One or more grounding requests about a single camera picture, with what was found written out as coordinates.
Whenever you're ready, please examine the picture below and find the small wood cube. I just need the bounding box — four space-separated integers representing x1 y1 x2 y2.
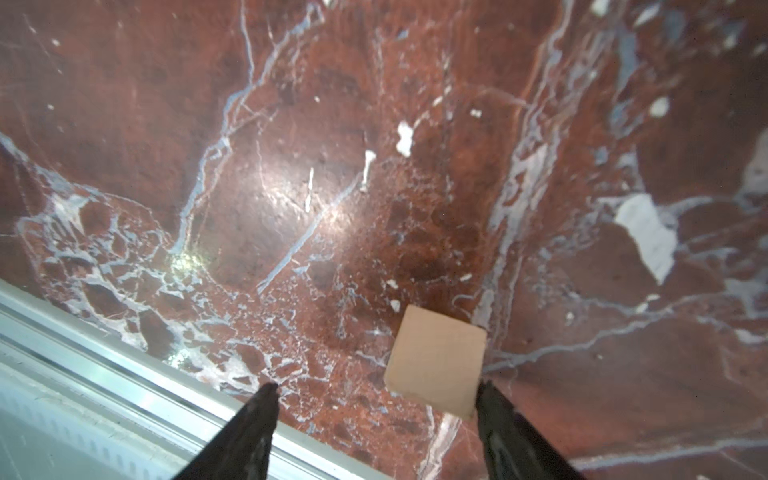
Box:
384 305 487 419

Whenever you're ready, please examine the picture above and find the aluminium front rail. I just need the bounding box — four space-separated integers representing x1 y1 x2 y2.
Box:
0 278 391 480

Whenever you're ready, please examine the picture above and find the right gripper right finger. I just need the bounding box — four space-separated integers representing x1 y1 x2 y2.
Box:
475 380 584 480

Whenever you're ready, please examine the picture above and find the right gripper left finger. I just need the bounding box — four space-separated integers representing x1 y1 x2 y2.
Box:
173 382 280 480

